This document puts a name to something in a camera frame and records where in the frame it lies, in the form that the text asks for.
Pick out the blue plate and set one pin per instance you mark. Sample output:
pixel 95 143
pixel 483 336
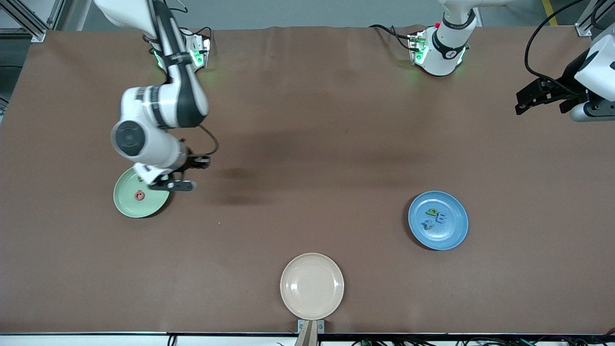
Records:
pixel 447 238

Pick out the blue foam letter m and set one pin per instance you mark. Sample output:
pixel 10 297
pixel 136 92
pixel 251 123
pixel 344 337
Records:
pixel 441 219

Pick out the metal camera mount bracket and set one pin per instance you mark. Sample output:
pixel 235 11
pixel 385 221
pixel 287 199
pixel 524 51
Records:
pixel 307 334

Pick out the red foam letter Q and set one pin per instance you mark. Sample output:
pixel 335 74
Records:
pixel 140 195

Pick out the beige plate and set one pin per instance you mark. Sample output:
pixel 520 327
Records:
pixel 312 286

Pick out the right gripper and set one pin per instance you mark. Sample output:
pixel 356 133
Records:
pixel 192 161

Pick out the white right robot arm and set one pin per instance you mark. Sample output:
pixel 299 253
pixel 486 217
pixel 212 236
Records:
pixel 149 144

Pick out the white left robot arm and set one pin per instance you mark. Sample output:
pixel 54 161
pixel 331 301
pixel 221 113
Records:
pixel 444 53

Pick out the blue foam letter x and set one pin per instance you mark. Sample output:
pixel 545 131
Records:
pixel 426 223

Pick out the green plate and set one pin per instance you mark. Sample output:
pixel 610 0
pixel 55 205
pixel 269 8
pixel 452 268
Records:
pixel 129 204

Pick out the table cover mat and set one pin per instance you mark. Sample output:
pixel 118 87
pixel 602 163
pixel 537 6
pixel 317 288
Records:
pixel 307 96

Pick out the aluminium frame post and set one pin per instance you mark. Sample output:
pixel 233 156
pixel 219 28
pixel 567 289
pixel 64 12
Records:
pixel 29 26
pixel 584 29

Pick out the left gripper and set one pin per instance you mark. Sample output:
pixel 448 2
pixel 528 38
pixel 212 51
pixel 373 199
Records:
pixel 568 82

